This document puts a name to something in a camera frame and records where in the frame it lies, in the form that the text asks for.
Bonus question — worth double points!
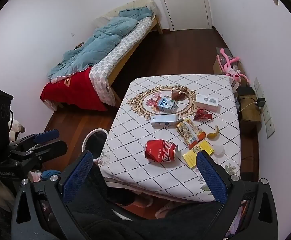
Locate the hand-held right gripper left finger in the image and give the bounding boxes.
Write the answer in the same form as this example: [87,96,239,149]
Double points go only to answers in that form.
[10,150,94,240]

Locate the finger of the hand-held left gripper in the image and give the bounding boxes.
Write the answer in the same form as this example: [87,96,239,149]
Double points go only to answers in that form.
[10,140,68,165]
[10,129,60,151]

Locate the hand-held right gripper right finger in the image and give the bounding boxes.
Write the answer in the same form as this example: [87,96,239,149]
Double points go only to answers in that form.
[196,150,278,240]

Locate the white bin with black bag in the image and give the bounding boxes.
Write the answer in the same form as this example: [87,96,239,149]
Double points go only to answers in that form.
[82,128,108,164]

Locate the red snack wrapper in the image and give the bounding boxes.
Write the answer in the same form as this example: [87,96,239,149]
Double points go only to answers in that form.
[194,109,212,121]

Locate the brown snack wrapper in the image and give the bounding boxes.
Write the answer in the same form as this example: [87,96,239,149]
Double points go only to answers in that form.
[171,86,188,102]

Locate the white plastic bag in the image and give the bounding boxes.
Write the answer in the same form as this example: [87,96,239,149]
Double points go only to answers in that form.
[9,119,26,141]

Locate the blue cloth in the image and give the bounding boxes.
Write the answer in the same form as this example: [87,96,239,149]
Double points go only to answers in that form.
[42,169,61,181]

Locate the yellow paper sheet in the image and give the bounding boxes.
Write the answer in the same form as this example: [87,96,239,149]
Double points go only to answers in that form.
[182,140,214,168]

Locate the clear plastic cup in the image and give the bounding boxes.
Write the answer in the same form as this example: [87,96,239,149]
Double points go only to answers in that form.
[214,144,225,158]

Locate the pink cloth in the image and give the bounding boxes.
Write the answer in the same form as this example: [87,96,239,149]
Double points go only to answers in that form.
[28,171,43,183]

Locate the banana peel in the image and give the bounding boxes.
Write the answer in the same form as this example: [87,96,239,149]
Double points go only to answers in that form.
[207,125,219,139]

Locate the yellow printed snack packet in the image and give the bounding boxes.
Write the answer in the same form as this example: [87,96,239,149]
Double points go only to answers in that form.
[176,119,207,150]

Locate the red blanket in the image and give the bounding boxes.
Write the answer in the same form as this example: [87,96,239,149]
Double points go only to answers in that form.
[40,67,108,112]

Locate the crushed red soda can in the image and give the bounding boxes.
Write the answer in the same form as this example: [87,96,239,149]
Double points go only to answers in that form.
[145,139,179,162]

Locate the pink slipper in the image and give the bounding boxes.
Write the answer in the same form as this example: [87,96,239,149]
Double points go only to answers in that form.
[135,194,154,208]
[155,201,177,218]

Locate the checked white tablecloth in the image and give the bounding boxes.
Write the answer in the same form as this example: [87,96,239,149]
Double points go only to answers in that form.
[99,74,241,203]

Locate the brown cardboard box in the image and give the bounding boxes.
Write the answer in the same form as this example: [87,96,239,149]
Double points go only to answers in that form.
[238,94,262,133]

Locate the grey and white carton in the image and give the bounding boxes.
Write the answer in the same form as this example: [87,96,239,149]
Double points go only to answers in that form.
[150,114,184,130]

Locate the white flat box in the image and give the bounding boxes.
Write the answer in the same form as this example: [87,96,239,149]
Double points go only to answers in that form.
[195,94,219,112]

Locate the blue and white milk carton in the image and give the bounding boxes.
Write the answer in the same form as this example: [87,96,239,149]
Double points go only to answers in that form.
[153,97,178,113]

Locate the black box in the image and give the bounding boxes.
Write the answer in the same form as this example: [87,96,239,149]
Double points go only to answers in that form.
[237,87,254,97]

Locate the blue quilt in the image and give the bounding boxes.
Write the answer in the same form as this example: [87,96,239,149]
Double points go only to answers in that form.
[47,6,158,84]

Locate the pink plush toy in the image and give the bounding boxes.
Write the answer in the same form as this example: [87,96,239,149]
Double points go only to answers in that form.
[217,47,249,90]

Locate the grey patterned bed sheet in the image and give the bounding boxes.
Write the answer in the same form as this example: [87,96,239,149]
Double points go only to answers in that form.
[89,16,153,105]

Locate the cream pillow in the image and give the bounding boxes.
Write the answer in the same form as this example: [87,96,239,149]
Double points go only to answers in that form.
[95,0,158,23]

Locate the white door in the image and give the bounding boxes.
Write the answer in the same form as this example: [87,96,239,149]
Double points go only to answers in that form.
[155,0,213,32]

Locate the white charger cable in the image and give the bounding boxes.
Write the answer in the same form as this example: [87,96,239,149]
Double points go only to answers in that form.
[237,101,259,113]

